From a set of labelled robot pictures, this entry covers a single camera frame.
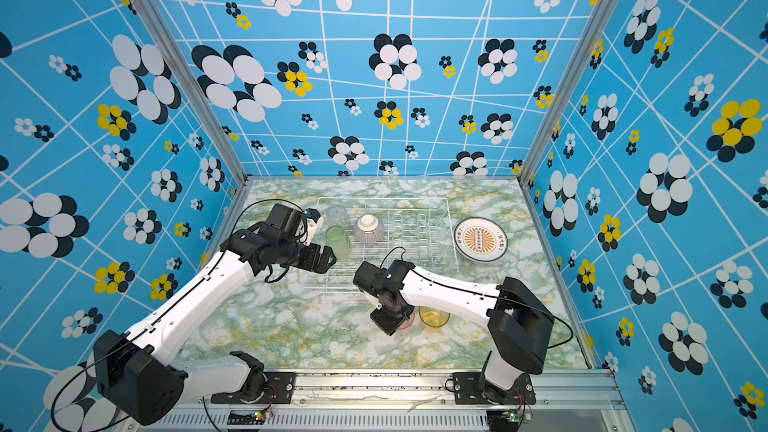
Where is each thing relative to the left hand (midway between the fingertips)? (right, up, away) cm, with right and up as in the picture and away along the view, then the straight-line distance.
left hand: (324, 254), depth 79 cm
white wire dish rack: (+27, +4, +25) cm, 37 cm away
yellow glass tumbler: (+30, -19, +5) cm, 36 cm away
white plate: (+48, +2, +20) cm, 52 cm away
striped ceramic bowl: (+10, +5, +17) cm, 21 cm away
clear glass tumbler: (-1, +10, +19) cm, 22 cm away
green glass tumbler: (+2, +2, +10) cm, 11 cm away
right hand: (+18, -18, 0) cm, 26 cm away
